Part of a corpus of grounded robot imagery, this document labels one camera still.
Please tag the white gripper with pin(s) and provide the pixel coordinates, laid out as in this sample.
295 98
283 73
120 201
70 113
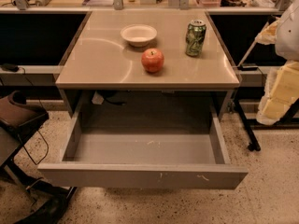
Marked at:
288 36

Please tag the red apple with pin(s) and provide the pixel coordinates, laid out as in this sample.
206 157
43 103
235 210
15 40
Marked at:
152 60

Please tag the grey open top drawer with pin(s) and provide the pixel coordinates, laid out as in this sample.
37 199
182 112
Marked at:
145 140

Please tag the grey cabinet with tan top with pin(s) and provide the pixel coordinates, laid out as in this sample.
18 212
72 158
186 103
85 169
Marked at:
170 60

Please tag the white stick with black stand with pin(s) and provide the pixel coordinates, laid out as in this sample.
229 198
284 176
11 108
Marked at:
248 93

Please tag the green soda can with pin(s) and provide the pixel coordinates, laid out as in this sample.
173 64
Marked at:
195 36

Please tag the white bowl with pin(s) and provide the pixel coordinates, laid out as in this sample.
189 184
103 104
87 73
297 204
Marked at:
138 35

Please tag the black power adapter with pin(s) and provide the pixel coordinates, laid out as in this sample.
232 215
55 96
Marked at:
9 67

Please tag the dark brown chair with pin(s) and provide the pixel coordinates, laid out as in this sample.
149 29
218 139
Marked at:
19 122

